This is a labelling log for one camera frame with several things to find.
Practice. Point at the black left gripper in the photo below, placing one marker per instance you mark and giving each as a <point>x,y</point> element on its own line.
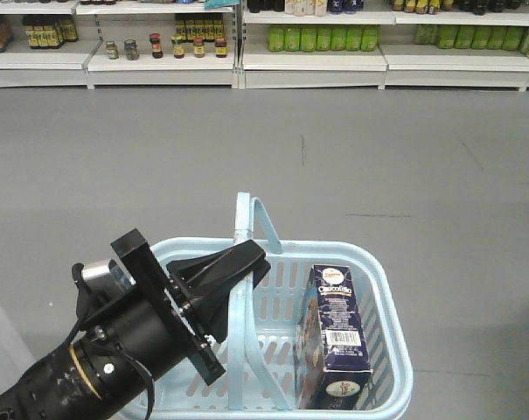
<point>135,339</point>

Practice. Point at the white store shelving unit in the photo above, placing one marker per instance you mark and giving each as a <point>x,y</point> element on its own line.
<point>105,43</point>

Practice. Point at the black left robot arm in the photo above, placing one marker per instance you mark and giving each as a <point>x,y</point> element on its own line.
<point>55,387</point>

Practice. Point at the light blue shopping basket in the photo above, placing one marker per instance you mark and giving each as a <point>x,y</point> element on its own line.
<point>259,378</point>

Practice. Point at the dark blue cookie box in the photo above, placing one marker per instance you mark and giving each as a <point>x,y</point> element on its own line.
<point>331,358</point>

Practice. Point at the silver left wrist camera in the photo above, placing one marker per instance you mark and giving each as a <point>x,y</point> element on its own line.
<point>107,278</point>

